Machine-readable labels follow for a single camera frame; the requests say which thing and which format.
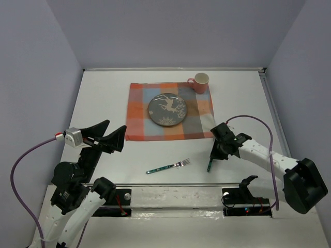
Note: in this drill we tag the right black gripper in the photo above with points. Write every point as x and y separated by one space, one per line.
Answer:
215 154

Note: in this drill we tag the orange grey checked cloth napkin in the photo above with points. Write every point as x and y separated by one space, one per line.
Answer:
196 125

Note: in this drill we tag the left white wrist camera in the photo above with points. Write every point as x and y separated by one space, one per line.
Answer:
72 137

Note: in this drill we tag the grey plate with deer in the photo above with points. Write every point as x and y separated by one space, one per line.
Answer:
167 109

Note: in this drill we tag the pink ceramic mug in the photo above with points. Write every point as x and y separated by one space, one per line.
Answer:
199 83

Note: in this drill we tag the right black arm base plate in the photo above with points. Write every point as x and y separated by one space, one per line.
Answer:
237 203

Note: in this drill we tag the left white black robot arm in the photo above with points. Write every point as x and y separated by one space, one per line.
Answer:
73 203

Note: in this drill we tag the fork with green handle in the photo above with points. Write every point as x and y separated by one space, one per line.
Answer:
178 164

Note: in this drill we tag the spoon with green handle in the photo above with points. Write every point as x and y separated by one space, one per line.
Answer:
209 165

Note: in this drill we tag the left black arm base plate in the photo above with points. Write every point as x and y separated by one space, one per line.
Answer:
117 207

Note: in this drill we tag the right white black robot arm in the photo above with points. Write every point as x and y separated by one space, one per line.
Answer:
303 185

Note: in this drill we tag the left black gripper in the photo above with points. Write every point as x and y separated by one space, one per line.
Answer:
108 142

